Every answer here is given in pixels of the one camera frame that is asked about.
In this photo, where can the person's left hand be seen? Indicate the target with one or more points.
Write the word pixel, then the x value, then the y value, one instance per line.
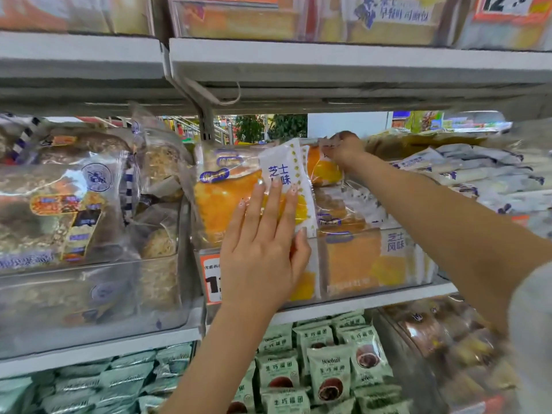
pixel 258 262

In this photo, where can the person's right hand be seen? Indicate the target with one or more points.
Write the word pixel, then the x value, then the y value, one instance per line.
pixel 349 150

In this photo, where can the person's right fingers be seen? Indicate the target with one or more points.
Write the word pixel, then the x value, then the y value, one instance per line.
pixel 340 140

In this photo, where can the person's left thumb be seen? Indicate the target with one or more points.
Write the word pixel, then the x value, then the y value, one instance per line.
pixel 304 250

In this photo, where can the person's left little finger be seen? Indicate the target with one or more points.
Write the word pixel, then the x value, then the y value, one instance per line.
pixel 237 219

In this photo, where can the person's left middle finger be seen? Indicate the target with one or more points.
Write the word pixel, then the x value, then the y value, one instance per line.
pixel 274 206

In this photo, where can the orange cake packet white label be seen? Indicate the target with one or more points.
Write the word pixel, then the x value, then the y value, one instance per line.
pixel 220 198

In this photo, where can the small orange cake packet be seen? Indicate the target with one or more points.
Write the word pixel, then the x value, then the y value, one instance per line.
pixel 321 170

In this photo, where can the person's right forearm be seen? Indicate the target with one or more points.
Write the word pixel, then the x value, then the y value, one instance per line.
pixel 440 228

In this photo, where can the person's left forearm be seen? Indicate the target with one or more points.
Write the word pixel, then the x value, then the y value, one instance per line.
pixel 224 362

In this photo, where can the layered cake packet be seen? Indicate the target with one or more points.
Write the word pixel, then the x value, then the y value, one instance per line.
pixel 340 206

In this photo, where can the flat orange cake packet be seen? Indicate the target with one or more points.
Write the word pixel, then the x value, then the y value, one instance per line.
pixel 362 258

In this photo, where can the green plant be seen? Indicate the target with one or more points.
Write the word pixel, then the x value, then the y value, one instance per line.
pixel 271 127

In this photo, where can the grey metal shelf board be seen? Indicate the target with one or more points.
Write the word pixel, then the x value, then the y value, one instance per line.
pixel 366 73
pixel 77 68

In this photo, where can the pork floss bread packet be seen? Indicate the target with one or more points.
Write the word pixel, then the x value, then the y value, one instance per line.
pixel 157 254
pixel 161 163

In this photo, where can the clear plastic cake bin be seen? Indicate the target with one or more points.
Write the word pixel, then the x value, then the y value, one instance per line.
pixel 388 280

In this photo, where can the stack of green snack packets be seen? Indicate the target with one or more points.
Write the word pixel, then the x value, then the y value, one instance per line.
pixel 327 362

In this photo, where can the yellow cake packet blue print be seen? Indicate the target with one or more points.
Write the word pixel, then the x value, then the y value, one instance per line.
pixel 388 19

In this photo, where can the pile of white bread packets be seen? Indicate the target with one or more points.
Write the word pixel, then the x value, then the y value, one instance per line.
pixel 487 181

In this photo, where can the large clear plastic bin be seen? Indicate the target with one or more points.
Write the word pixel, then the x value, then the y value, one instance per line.
pixel 86 297

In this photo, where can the pile of brown pastry packets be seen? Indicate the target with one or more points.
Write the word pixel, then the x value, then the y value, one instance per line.
pixel 453 340

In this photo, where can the white shelf board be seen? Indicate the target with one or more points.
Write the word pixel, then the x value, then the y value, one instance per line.
pixel 108 347

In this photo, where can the brown seeded bread packet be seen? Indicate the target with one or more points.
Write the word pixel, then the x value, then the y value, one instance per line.
pixel 56 202

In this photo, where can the large orange price tag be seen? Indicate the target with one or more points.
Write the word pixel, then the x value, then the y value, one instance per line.
pixel 513 8

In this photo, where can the pile of pale green packets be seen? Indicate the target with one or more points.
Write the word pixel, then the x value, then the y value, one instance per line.
pixel 86 383

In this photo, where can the white sleeve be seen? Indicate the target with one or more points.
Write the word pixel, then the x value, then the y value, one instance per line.
pixel 532 340

